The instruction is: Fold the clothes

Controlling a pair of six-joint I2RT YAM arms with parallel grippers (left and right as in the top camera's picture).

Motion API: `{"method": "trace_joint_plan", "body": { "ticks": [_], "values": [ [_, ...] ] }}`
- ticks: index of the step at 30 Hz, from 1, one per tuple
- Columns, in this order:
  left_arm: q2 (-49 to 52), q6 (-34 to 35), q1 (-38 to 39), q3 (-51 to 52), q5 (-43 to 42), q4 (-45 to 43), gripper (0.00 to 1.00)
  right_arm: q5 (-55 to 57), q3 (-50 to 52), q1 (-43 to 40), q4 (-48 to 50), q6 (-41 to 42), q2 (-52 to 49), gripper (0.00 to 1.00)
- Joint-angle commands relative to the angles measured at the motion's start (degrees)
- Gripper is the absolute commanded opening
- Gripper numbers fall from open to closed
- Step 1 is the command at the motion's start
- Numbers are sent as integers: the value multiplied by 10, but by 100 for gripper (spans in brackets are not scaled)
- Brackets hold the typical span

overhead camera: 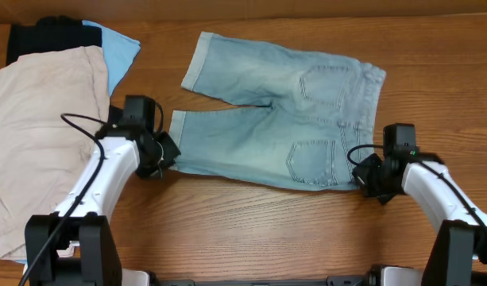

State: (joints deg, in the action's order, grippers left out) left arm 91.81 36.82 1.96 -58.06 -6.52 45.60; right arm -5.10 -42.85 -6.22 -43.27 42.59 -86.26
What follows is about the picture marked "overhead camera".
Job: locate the beige folded shorts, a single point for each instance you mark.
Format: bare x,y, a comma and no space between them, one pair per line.
41,156

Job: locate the black folded garment top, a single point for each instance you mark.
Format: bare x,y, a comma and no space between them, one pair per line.
50,34

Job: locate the light blue folded garment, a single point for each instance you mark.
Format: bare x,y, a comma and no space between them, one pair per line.
119,53

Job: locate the black garment with white logo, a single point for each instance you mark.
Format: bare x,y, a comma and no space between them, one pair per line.
115,115

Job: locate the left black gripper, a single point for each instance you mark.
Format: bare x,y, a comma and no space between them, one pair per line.
171,151

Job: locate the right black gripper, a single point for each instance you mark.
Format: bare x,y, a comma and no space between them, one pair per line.
359,175

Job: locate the light blue denim shorts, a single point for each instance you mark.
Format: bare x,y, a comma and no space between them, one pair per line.
293,116

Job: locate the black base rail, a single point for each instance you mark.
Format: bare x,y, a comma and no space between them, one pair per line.
259,283

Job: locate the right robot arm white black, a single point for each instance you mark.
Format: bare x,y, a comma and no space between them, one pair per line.
459,254

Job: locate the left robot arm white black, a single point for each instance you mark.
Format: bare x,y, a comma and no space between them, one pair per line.
74,245

